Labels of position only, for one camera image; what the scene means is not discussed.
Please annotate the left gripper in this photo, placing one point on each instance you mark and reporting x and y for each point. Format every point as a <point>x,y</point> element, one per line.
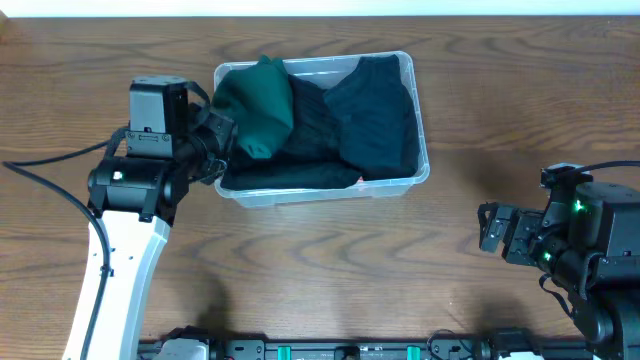
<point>220,134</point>

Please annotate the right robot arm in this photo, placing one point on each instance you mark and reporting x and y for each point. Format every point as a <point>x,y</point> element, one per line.
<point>586,241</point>

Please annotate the clear plastic storage bin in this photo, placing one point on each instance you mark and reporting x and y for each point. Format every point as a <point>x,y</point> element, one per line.
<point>327,72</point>

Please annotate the small black garment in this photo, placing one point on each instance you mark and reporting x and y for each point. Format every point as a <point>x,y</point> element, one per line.
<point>368,105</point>

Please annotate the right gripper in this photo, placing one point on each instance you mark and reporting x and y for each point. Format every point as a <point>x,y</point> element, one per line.
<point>531,222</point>

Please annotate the black mounting rail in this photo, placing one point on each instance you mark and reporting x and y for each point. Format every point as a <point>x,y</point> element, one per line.
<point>514,343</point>

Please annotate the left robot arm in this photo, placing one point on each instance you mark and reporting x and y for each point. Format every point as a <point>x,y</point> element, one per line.
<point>173,140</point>

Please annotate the dark green garment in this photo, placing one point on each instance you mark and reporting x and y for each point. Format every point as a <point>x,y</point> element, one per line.
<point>259,99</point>

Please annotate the black garment with tag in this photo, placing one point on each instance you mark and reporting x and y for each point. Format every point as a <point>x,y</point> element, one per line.
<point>410,143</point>

